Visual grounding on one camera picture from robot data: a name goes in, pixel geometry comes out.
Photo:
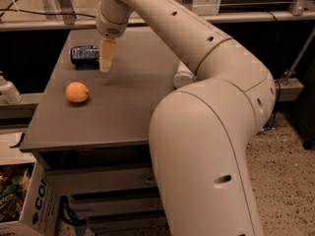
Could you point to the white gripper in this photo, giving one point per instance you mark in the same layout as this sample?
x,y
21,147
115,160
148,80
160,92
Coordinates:
x,y
109,29

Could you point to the blue pepsi can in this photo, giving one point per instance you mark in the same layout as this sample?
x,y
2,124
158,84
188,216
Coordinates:
x,y
85,55

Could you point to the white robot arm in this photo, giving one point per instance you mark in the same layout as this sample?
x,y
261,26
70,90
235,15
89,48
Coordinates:
x,y
199,133

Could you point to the orange fruit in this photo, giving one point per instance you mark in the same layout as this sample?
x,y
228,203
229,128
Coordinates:
x,y
77,92

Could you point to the clear plastic water bottle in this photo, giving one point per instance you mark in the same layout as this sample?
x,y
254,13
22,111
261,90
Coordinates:
x,y
183,77

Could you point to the grey drawer cabinet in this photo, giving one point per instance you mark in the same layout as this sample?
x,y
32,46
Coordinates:
x,y
111,127

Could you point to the top grey drawer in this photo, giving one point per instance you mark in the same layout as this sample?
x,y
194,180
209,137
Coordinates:
x,y
101,179

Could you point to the grey drawer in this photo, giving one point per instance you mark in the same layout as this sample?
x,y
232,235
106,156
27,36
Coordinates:
x,y
101,179
122,204
128,221

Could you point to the middle grey drawer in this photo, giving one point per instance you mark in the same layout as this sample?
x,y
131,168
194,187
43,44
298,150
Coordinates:
x,y
122,204

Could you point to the white cardboard box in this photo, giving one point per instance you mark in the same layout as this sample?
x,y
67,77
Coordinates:
x,y
29,206

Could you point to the bottom grey drawer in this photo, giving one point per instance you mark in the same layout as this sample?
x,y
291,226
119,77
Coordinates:
x,y
128,221

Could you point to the metal rail frame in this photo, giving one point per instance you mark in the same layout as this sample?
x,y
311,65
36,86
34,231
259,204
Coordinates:
x,y
80,14

